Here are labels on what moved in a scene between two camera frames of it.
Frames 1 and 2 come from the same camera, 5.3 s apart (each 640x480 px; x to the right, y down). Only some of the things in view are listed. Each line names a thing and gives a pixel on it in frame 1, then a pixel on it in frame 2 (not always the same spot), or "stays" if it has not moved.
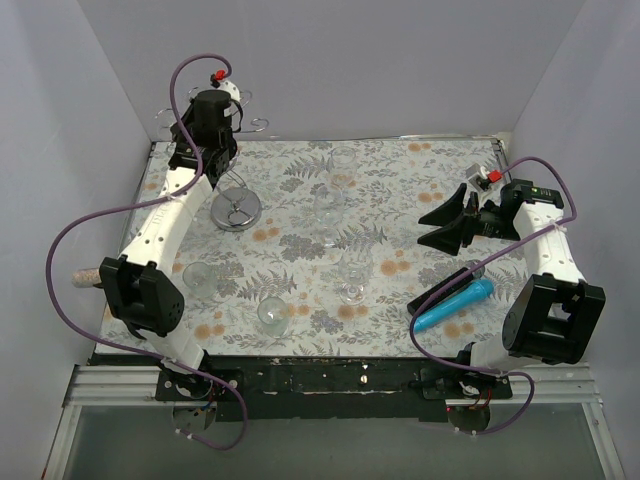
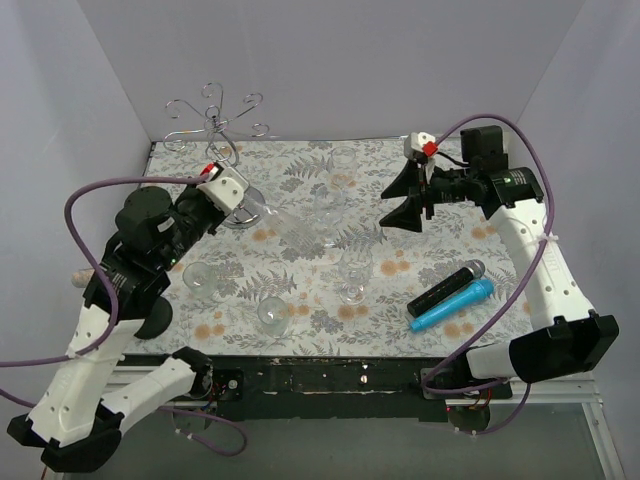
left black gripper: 220,163 → 215,215
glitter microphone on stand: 86,277 stays
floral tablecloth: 330,268 stays
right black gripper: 473,218 → 425,191
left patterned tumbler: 199,279 stays
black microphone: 478,273 stays
